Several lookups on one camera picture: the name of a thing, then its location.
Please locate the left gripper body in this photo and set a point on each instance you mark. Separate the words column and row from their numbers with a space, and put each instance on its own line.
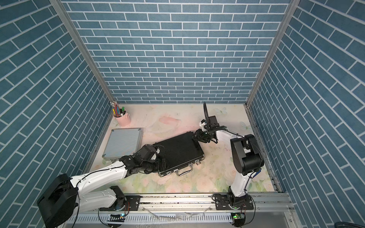
column 152, row 166

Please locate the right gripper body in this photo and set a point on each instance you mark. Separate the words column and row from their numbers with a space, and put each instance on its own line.
column 203, row 137

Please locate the silver aluminium poker case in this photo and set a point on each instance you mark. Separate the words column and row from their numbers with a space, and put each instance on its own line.
column 122, row 142

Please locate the black poker case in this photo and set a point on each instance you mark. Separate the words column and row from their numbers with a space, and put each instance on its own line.
column 178, row 154

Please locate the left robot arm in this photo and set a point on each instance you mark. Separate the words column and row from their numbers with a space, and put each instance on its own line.
column 62, row 198

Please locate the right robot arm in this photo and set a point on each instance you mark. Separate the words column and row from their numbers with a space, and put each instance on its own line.
column 246, row 155

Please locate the pink pen cup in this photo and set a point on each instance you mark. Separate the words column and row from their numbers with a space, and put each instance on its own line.
column 124, row 120

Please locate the blue black handheld device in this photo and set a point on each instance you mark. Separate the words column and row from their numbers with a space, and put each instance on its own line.
column 255, row 174

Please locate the metal base rail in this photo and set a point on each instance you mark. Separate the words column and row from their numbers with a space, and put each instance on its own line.
column 268, row 209

